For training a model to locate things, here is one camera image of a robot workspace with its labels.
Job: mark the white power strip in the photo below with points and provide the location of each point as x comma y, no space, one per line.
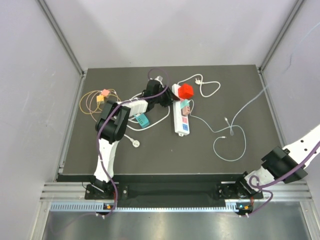
181,122

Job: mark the pink USB charger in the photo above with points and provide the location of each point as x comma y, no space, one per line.
105,93

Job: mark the aluminium frame rail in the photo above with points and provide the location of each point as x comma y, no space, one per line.
75,191

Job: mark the mint USB charger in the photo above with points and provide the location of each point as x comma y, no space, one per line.
184,103

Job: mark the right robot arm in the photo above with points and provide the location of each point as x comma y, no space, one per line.
286,164

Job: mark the yellow USB charger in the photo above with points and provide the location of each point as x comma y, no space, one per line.
100,99

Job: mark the salmon dual USB charger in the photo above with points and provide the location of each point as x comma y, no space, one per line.
186,110

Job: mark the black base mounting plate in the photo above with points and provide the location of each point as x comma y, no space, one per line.
168,193

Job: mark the perforated cable duct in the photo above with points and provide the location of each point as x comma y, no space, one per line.
102,207

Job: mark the teal power strip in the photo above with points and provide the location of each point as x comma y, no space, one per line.
142,120

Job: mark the red cube adapter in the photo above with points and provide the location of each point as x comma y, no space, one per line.
186,91

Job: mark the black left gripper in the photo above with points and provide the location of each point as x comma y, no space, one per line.
169,98

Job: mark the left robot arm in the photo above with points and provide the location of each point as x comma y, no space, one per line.
112,125

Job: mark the white wall plug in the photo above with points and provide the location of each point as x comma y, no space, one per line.
136,143

